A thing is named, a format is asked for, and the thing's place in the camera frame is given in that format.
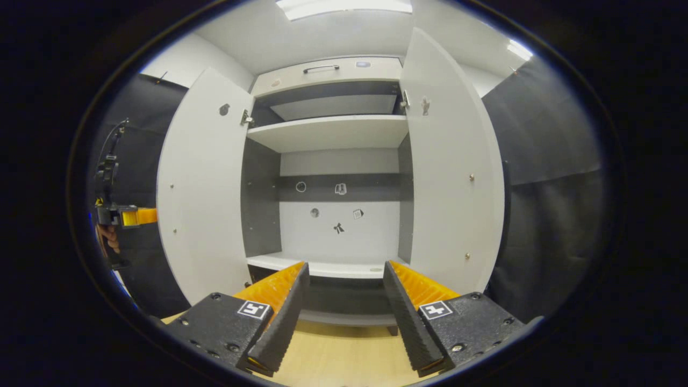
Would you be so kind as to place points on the beige cabinet door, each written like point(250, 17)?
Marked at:
point(204, 193)
point(451, 161)

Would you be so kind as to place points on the metal door hinge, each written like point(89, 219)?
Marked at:
point(247, 118)
point(404, 100)

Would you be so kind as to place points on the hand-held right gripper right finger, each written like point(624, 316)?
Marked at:
point(411, 328)

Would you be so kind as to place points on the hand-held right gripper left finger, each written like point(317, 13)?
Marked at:
point(279, 328)

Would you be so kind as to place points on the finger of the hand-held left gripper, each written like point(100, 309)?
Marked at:
point(142, 216)

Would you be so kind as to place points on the small ceiling light panel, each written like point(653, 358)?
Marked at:
point(520, 50)

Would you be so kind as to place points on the grey cabinet shelf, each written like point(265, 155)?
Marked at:
point(333, 107)

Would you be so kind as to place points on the black backdrop cloth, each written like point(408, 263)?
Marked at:
point(553, 161)
point(140, 161)

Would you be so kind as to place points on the beige double-door shoe cabinet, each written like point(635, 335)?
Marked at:
point(371, 236)

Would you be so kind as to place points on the white cabinet shelf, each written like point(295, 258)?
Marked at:
point(328, 133)
point(333, 267)

